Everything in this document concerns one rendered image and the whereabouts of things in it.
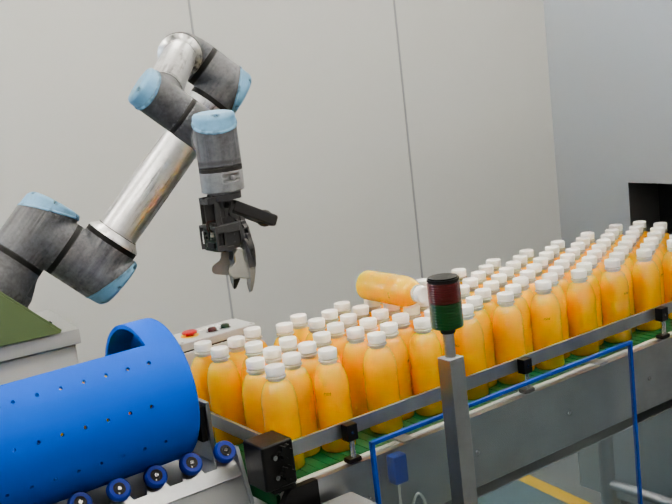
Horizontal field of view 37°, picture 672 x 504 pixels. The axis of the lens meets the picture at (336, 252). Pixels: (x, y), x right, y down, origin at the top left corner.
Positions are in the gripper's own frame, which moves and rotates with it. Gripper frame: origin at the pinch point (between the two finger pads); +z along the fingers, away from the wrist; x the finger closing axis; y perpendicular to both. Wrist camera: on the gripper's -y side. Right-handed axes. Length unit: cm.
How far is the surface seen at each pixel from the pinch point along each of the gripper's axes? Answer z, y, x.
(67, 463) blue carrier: 19, 50, 19
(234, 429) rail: 27.8, 10.9, 6.8
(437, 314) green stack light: 5.2, -16.7, 42.0
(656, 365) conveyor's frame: 40, -99, 28
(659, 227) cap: 13, -136, 4
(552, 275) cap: 13, -76, 17
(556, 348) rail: 27, -66, 26
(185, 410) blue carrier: 16.2, 27.0, 19.1
